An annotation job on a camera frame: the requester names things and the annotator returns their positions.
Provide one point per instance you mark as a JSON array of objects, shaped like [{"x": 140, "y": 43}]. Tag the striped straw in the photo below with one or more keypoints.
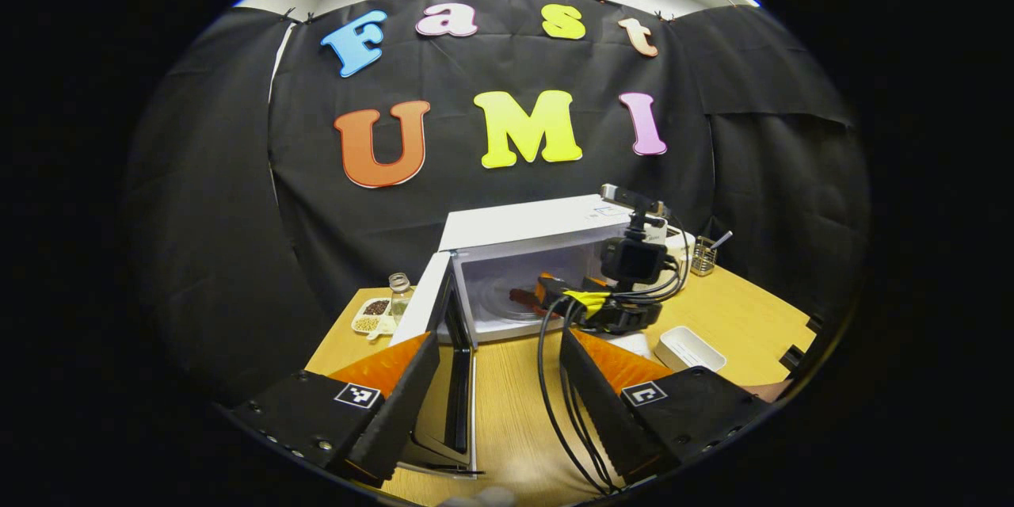
[{"x": 722, "y": 239}]

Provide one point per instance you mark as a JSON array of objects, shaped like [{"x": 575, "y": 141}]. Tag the white divided grain tray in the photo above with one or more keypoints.
[{"x": 372, "y": 321}]

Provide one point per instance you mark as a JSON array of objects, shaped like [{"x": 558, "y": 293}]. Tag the white microwave oven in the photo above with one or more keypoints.
[{"x": 515, "y": 226}]

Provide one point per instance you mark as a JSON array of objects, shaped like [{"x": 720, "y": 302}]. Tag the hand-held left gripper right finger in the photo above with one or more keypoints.
[{"x": 598, "y": 404}]

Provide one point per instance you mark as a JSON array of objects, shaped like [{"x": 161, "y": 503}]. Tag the brown meat piece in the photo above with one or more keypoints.
[{"x": 523, "y": 299}]

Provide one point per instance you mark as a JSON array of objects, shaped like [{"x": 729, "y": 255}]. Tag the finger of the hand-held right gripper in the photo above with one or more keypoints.
[
  {"x": 554, "y": 285},
  {"x": 582, "y": 309}
]

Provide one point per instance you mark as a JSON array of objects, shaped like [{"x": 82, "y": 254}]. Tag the white rectangular dish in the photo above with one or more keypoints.
[{"x": 689, "y": 348}]

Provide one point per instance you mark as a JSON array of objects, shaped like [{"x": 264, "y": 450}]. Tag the black backdrop cloth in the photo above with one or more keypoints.
[{"x": 491, "y": 206}]

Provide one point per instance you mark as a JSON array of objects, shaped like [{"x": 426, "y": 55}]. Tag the glass microwave turntable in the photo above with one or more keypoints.
[{"x": 499, "y": 307}]

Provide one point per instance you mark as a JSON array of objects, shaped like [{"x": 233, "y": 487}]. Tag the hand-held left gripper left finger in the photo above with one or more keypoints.
[{"x": 400, "y": 412}]

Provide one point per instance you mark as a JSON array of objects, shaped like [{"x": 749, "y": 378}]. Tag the clear plastic water bottle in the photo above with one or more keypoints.
[{"x": 400, "y": 301}]

